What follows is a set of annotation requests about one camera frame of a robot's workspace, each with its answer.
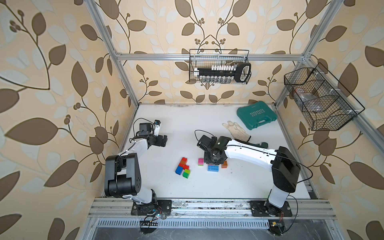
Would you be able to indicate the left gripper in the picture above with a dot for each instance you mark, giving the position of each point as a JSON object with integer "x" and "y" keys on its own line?
{"x": 157, "y": 143}

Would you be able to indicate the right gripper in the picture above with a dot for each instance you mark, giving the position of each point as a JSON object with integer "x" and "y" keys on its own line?
{"x": 219, "y": 161}

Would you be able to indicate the light blue long lego brick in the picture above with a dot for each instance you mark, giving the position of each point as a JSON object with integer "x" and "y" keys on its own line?
{"x": 213, "y": 168}

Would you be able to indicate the dark blue lego brick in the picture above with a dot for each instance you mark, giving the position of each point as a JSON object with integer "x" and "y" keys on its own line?
{"x": 179, "y": 170}

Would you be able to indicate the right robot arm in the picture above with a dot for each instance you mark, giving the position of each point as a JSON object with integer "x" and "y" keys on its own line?
{"x": 281, "y": 163}

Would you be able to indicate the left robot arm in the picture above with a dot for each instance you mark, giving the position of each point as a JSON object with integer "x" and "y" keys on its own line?
{"x": 122, "y": 171}

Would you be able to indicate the white work glove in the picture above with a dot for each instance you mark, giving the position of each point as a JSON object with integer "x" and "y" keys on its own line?
{"x": 237, "y": 131}

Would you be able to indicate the black pipe wrench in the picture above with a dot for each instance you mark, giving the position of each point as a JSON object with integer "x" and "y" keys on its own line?
{"x": 262, "y": 145}

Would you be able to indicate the green plastic tool case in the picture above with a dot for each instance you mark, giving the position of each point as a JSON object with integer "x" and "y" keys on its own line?
{"x": 256, "y": 115}

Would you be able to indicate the black socket holder set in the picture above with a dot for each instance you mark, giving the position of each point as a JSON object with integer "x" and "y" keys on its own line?
{"x": 238, "y": 73}

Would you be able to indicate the plastic bag in basket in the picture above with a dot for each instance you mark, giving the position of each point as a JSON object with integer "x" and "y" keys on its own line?
{"x": 309, "y": 102}

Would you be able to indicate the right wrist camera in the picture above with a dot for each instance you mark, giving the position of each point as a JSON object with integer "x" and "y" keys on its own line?
{"x": 206, "y": 144}

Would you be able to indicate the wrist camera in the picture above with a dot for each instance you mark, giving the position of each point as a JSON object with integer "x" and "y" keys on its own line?
{"x": 206, "y": 144}
{"x": 156, "y": 125}

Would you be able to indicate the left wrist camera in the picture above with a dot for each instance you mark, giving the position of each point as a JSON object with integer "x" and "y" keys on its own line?
{"x": 156, "y": 125}

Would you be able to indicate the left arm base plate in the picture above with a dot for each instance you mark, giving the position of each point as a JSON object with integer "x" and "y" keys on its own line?
{"x": 158, "y": 207}

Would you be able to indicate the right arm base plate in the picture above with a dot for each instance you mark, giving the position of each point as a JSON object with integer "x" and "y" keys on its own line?
{"x": 265, "y": 209}

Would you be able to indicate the back wire basket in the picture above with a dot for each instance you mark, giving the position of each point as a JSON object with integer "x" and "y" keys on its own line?
{"x": 202, "y": 58}

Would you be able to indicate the wire basket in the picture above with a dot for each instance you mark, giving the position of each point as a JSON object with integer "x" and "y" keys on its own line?
{"x": 202, "y": 58}
{"x": 339, "y": 103}

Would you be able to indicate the right wire basket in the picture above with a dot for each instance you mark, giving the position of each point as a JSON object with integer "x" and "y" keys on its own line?
{"x": 339, "y": 103}

